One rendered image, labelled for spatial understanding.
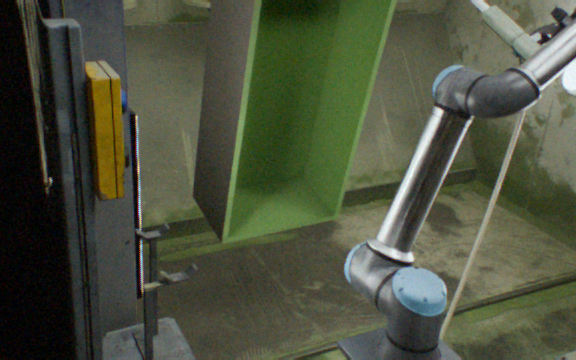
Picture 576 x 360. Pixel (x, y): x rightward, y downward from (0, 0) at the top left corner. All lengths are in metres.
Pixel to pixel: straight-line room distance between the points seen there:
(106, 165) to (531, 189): 3.39
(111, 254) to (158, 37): 2.00
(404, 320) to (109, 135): 0.98
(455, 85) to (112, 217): 1.06
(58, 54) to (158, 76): 2.50
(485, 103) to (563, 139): 2.37
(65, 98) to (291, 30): 1.66
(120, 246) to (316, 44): 1.34
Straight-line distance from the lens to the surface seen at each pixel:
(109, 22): 1.83
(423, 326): 1.89
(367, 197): 4.20
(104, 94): 1.31
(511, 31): 2.17
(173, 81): 3.80
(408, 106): 4.47
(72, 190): 1.40
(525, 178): 4.42
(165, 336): 1.81
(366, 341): 2.09
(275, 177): 3.25
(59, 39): 1.30
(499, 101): 1.83
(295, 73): 2.96
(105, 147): 1.34
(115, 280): 2.14
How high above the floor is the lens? 1.92
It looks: 25 degrees down
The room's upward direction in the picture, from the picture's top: 4 degrees clockwise
